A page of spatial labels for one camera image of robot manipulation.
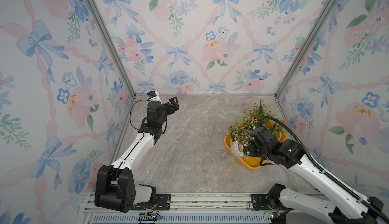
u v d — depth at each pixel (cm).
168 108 72
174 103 74
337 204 41
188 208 73
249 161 80
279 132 91
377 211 37
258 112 93
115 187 41
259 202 73
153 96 70
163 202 74
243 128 82
